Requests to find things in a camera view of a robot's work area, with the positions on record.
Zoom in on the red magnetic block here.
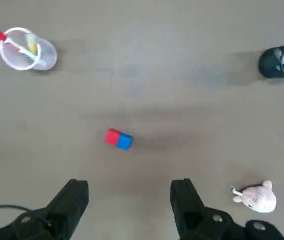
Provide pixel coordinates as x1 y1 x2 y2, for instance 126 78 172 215
104 127 122 147

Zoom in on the yellow pen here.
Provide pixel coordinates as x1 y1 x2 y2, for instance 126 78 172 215
25 33 38 55

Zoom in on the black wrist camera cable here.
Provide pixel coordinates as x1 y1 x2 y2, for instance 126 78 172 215
0 204 30 214

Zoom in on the clear plastic cup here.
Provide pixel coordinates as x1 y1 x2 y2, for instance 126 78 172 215
0 26 58 72

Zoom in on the pink plush keychain toy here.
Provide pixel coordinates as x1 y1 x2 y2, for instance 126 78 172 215
229 180 278 214

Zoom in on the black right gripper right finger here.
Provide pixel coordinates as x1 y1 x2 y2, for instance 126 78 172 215
170 178 284 240

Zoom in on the black mesh pen holder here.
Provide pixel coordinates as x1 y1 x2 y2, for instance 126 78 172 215
257 38 284 81

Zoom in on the blue magnetic block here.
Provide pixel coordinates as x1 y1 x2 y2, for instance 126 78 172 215
116 132 134 152

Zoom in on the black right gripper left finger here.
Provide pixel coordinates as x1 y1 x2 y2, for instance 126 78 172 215
0 178 89 240

